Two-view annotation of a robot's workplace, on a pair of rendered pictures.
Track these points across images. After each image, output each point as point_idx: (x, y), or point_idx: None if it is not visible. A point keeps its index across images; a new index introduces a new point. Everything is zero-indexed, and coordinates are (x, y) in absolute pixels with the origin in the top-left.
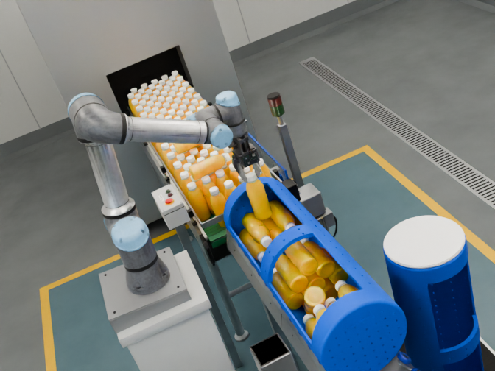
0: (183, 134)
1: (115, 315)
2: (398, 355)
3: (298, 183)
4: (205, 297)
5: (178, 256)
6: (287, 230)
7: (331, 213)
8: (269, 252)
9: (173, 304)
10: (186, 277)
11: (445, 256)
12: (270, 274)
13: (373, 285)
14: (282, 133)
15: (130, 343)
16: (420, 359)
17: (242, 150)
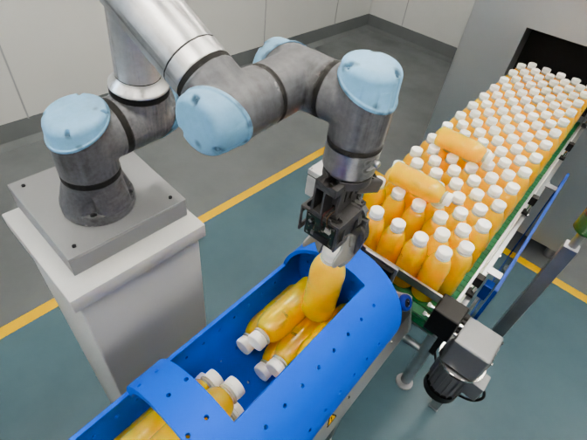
0: (133, 27)
1: (16, 189)
2: None
3: (508, 316)
4: (75, 295)
5: (188, 220)
6: (201, 390)
7: (479, 389)
8: (158, 369)
9: (58, 254)
10: (133, 249)
11: None
12: (129, 391)
13: None
14: (556, 255)
15: (11, 230)
16: None
17: (313, 202)
